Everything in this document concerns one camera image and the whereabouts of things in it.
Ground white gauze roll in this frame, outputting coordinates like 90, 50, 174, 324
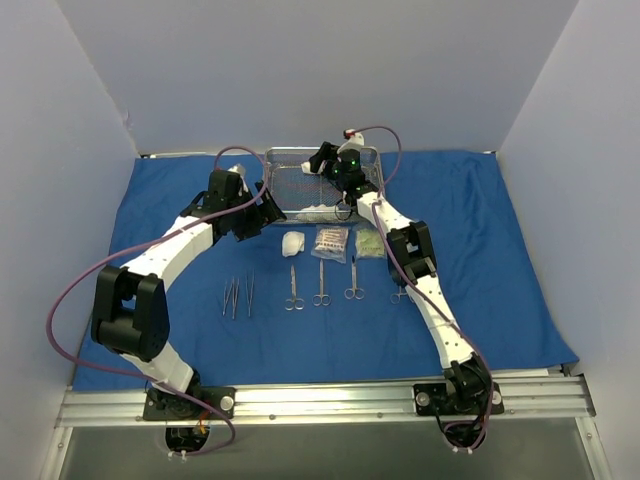
281, 231, 305, 258
301, 161, 321, 175

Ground white gauze pad front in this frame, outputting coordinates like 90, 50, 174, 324
300, 204, 335, 215

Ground steel mesh instrument tray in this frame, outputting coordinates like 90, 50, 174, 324
265, 146, 363, 224

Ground peach gauze pack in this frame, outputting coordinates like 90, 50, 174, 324
311, 226, 349, 264

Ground green paper packet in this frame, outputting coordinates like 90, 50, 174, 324
354, 225, 386, 259

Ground steel tweezers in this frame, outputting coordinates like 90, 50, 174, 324
230, 278, 239, 320
245, 270, 255, 318
222, 282, 232, 316

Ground steel surgical scissors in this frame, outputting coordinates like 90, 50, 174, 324
344, 257, 365, 300

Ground straight steel scissors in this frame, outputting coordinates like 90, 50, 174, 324
312, 259, 331, 307

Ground steel hemostat clamp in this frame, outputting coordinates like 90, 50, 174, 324
390, 287, 414, 305

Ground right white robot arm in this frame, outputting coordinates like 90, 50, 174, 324
305, 134, 493, 413

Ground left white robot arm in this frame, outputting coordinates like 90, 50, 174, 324
91, 165, 286, 419

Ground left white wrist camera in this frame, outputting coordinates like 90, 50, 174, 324
227, 163, 246, 177

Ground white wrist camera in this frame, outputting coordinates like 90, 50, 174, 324
339, 129, 365, 150
227, 163, 246, 177

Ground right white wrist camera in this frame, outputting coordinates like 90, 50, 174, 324
339, 129, 365, 150

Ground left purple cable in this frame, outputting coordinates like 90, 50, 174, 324
45, 145, 266, 457

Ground purple cable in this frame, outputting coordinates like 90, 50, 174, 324
45, 145, 266, 457
342, 124, 494, 454

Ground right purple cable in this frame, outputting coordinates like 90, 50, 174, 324
342, 124, 494, 454

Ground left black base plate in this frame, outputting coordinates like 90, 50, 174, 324
142, 387, 236, 421

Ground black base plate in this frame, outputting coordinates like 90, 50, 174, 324
142, 387, 236, 421
412, 381, 505, 417

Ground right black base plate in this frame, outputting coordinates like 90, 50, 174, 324
412, 381, 505, 417

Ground aluminium front rail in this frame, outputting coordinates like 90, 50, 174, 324
57, 376, 595, 428

